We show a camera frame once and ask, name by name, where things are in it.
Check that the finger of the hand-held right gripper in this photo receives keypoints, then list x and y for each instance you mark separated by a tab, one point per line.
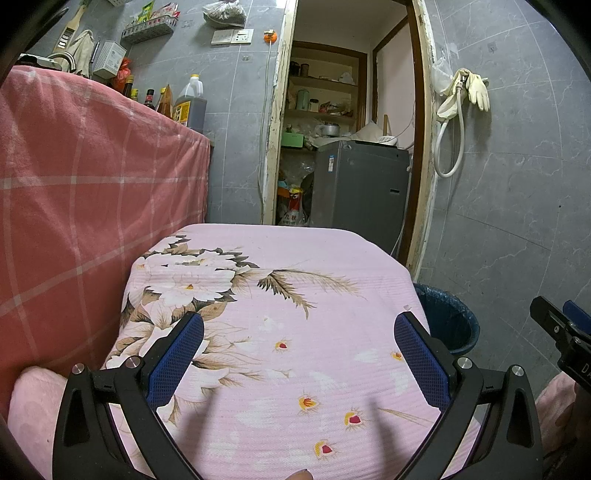
549	316
579	314

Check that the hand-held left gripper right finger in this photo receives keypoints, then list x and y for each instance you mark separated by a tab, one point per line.
420	355

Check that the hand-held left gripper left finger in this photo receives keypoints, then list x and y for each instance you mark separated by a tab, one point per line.
178	355

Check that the blue lined trash bin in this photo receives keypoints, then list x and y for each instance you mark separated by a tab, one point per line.
450	318

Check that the person's right forearm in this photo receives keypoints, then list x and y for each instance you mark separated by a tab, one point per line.
556	415

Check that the person's left hand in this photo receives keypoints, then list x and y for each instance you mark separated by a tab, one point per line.
300	475

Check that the pink floral tablecloth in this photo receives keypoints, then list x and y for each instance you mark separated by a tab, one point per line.
286	300

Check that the person's pink fleece clothing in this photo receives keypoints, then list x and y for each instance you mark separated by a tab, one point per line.
34	424

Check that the grey washing machine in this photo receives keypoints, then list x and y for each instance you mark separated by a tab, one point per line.
360	198

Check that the red plaid cloth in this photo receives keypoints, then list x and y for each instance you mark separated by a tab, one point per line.
92	207

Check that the white sack with red print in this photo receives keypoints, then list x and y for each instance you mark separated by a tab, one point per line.
293	212

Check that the white rice cooker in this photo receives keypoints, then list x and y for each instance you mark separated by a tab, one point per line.
388	141

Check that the cream rubber gloves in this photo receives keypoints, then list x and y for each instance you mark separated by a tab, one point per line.
475	90

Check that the metal cooking pot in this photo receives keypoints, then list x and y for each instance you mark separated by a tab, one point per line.
329	130

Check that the green box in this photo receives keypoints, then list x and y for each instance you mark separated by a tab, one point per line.
293	140

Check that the large dark oil bottle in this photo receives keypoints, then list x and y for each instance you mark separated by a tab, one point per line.
189	110

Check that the orange seasoning pouch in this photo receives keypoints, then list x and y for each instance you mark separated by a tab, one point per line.
165	104

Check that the dark sauce bottle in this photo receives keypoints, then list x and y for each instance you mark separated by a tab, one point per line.
149	99
128	85

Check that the green jar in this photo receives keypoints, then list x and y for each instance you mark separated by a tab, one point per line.
303	100

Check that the red bag on counter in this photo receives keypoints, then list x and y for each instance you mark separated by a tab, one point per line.
122	74

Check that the beige hanging towel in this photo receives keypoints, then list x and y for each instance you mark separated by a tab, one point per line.
81	53

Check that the wooden brush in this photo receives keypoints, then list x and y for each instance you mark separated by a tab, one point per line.
69	30

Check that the red white packets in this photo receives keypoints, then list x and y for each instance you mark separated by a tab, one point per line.
166	12

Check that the green snack packet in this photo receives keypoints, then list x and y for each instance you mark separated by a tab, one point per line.
146	13

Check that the hanging clear bag dark contents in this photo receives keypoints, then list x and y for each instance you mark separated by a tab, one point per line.
226	13

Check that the wooden door frame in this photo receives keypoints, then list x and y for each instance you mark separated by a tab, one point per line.
427	138

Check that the wooden wall shelves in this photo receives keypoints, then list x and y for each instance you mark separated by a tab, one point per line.
323	83

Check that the white wall switch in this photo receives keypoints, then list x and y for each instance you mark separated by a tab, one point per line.
221	37

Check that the white wall rack basket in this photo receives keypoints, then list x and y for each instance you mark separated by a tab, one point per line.
147	31

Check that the white wall socket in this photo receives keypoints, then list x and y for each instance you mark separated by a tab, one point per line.
243	36

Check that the orange wall hook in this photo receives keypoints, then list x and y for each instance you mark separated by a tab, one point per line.
270	37

